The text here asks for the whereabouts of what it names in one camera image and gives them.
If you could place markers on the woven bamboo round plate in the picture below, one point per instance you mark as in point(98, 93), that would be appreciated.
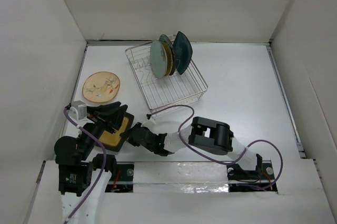
point(169, 58)

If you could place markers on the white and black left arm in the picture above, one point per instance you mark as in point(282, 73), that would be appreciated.
point(84, 166)

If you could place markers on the metal rail at table front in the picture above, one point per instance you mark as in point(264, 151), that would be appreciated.
point(175, 178)

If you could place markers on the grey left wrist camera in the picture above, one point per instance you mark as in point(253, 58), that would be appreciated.
point(77, 110)

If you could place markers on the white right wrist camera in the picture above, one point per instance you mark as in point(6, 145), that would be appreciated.
point(149, 123)

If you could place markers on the dark teal round plate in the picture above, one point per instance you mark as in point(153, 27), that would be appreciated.
point(164, 38)

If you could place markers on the brown square plate black rim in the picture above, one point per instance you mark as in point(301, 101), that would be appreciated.
point(114, 141)

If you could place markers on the metal wire dish rack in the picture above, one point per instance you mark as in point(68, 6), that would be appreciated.
point(170, 90)

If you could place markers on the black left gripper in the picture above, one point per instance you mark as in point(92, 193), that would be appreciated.
point(112, 113)

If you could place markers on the light blue flower plate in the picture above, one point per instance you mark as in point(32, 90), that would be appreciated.
point(158, 59)

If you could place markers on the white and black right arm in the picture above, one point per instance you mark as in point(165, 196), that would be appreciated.
point(211, 136)

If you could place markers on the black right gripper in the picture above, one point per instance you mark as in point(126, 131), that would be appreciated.
point(129, 133)

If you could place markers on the dark teal square plate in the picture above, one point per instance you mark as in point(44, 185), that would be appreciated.
point(183, 52)

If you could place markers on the beige plate with orange leaves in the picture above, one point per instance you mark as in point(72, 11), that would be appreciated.
point(101, 87)

